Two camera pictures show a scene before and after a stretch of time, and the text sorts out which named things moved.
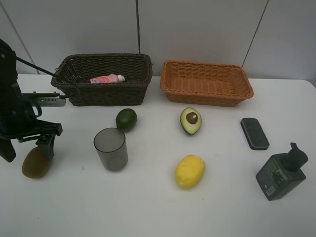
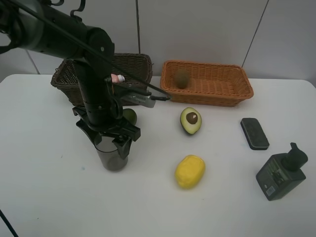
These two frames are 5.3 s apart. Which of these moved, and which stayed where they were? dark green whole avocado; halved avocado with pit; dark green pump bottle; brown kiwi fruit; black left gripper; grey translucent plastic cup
Moved: brown kiwi fruit; black left gripper
Stayed: dark green whole avocado; halved avocado with pit; grey translucent plastic cup; dark green pump bottle
